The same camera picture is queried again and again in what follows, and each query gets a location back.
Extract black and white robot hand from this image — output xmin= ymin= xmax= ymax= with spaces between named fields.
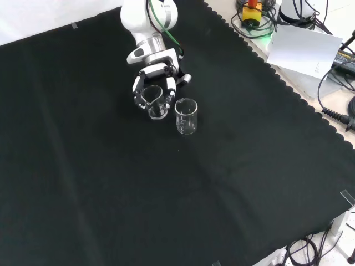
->
xmin=131 ymin=48 xmax=192 ymax=110

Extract clear glass beaker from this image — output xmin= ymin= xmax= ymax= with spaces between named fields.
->
xmin=174 ymin=98 xmax=199 ymax=136
xmin=140 ymin=85 xmax=169 ymax=121

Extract yellow stop button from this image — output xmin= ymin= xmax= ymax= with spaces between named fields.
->
xmin=240 ymin=0 xmax=263 ymax=29

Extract black scalloped table cloth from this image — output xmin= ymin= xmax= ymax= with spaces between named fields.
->
xmin=0 ymin=0 xmax=355 ymax=266

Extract pale board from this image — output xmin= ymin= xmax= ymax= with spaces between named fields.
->
xmin=266 ymin=22 xmax=344 ymax=81

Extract black power adapter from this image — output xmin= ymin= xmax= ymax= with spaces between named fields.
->
xmin=332 ymin=47 xmax=355 ymax=74

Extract black tripod leg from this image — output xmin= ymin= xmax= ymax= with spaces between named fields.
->
xmin=340 ymin=28 xmax=355 ymax=51

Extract white power strip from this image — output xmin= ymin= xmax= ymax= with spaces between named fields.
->
xmin=257 ymin=246 xmax=288 ymax=266

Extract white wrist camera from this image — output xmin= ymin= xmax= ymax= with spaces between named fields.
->
xmin=126 ymin=47 xmax=146 ymax=65

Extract green cable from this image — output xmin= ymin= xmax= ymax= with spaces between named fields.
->
xmin=231 ymin=4 xmax=278 ymax=39
xmin=148 ymin=0 xmax=185 ymax=60

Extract black cable with ribbed plug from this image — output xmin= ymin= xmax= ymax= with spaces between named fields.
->
xmin=317 ymin=65 xmax=355 ymax=131

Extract black floor cable bundle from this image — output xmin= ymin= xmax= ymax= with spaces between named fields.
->
xmin=285 ymin=218 xmax=345 ymax=266

